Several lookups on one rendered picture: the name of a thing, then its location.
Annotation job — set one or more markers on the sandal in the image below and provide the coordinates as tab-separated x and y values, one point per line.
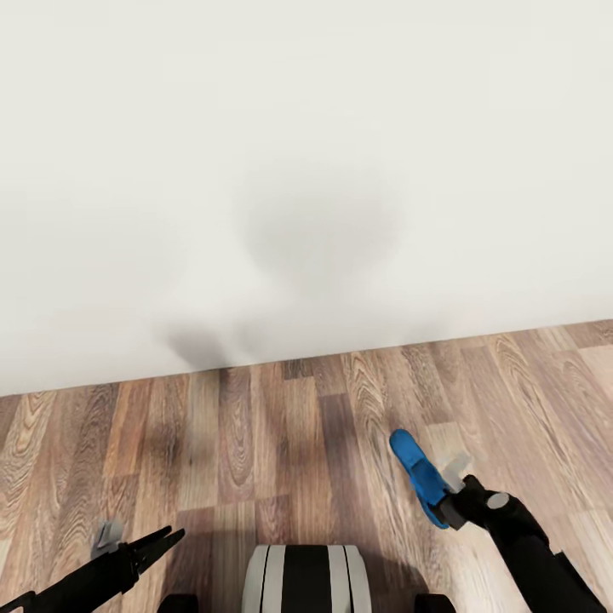
425	477

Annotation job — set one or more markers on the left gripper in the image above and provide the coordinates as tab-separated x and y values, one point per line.
85	589

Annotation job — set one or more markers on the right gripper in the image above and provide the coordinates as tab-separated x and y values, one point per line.
453	508

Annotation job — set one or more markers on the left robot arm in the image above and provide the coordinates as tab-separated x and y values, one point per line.
114	567

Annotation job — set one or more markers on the robot trunk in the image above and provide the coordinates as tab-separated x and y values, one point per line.
306	579

